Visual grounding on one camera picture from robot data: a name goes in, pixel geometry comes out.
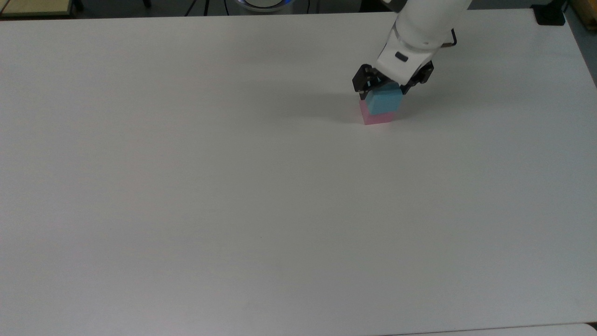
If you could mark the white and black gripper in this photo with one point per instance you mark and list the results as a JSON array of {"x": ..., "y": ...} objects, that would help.
[{"x": 402, "y": 65}]

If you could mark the blue cube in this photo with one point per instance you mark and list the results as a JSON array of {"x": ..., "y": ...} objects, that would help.
[{"x": 385, "y": 99}]

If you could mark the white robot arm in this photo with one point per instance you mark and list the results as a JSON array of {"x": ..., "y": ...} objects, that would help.
[{"x": 429, "y": 21}]

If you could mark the pink cube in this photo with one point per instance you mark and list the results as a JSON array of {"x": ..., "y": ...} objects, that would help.
[{"x": 378, "y": 120}]

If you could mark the black clamp stand base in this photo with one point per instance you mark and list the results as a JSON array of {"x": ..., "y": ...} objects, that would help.
[{"x": 549, "y": 15}]

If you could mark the tan wooden board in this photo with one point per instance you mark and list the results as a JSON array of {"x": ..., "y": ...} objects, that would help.
[{"x": 35, "y": 7}]

